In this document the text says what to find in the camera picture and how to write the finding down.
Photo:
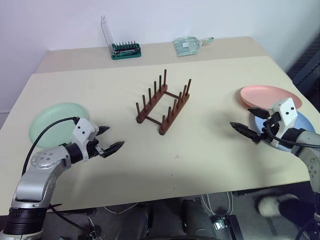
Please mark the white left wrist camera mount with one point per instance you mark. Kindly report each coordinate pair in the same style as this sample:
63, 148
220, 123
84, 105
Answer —
82, 130

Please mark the green screwdriver bit set case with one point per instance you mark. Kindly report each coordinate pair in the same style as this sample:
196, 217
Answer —
126, 51

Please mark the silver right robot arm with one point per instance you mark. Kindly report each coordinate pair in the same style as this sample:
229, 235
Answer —
312, 152

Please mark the white shoe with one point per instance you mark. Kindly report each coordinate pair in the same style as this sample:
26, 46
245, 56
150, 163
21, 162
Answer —
271, 205

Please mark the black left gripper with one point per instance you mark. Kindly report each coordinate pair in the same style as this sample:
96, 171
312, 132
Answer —
93, 148

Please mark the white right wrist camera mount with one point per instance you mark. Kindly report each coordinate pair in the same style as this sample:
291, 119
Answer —
287, 112

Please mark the dark rounded shape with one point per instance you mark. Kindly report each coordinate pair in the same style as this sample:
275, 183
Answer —
135, 222
197, 220

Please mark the black power strip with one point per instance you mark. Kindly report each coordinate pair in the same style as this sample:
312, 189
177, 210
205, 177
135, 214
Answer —
228, 226

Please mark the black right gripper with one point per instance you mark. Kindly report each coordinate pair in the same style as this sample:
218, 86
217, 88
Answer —
271, 126

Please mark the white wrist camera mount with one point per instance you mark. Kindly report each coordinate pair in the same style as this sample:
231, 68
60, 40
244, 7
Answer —
287, 112
82, 130

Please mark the black ribbed panel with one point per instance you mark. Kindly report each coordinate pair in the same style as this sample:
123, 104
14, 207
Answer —
307, 67

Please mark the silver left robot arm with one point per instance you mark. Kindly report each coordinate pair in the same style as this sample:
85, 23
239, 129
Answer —
35, 185

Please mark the blue plate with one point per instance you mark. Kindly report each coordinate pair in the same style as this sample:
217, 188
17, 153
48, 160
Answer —
303, 123

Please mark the brown wooden dish rack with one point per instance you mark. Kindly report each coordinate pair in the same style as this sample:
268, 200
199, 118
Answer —
165, 122

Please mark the pink plate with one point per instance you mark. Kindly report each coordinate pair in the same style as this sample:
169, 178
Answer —
265, 96

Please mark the green plate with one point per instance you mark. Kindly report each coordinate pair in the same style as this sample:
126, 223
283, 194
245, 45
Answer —
53, 122

